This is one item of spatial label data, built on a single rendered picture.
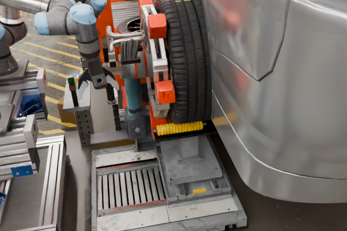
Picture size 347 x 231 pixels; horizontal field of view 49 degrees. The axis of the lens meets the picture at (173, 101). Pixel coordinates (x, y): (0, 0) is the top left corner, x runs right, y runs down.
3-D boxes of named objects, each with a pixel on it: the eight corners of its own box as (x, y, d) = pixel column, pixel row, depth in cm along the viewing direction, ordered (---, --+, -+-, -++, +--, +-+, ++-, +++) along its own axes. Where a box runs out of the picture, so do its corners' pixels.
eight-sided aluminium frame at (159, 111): (172, 135, 186) (166, 29, 158) (158, 137, 185) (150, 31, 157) (156, 84, 232) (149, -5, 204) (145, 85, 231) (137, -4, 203)
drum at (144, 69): (163, 80, 192) (161, 54, 185) (121, 85, 189) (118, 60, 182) (159, 68, 204) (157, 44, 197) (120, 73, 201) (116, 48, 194)
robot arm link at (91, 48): (100, 41, 125) (76, 46, 123) (103, 52, 128) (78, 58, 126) (96, 30, 130) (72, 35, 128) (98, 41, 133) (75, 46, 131)
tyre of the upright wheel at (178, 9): (237, 88, 156) (205, -38, 179) (181, 96, 153) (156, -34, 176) (210, 134, 217) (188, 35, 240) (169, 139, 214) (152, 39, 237)
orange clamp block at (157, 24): (166, 37, 169) (167, 26, 161) (148, 39, 168) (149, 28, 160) (163, 25, 172) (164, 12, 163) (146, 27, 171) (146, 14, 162)
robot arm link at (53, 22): (46, 27, 132) (77, 27, 131) (35, 39, 122) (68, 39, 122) (42, 5, 127) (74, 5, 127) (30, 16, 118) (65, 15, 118)
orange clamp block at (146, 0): (155, 11, 198) (152, -4, 200) (140, 13, 197) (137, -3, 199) (154, 17, 204) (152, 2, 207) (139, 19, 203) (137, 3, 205)
